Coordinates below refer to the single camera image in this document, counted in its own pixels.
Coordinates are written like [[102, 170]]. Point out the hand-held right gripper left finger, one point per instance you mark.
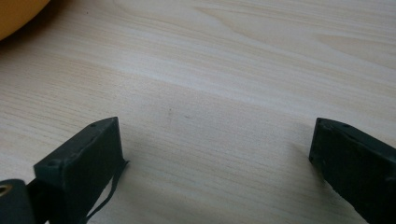
[[84, 161]]

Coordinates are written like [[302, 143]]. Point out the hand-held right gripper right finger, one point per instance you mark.
[[355, 161]]

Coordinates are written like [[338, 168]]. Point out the orange plush toy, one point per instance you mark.
[[15, 14]]

